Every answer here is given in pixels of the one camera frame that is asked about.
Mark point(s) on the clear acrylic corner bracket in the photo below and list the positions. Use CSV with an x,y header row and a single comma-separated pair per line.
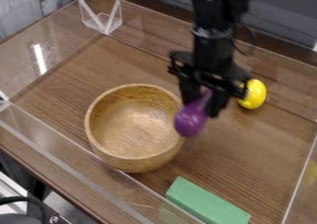
x,y
101,22

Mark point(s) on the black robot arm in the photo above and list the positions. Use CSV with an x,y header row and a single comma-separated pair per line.
x,y
216,16

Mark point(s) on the purple toy eggplant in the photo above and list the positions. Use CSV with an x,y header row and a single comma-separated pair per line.
x,y
191,117

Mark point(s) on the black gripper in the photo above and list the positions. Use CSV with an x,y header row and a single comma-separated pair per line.
x,y
207,66

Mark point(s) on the yellow toy lemon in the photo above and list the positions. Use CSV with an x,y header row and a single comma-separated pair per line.
x,y
255,94

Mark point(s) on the green rectangular block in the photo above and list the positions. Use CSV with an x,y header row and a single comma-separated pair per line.
x,y
203,204

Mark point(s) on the brown wooden bowl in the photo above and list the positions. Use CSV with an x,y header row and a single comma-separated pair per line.
x,y
128,125

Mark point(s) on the clear acrylic tray enclosure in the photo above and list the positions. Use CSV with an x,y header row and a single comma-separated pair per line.
x,y
254,156

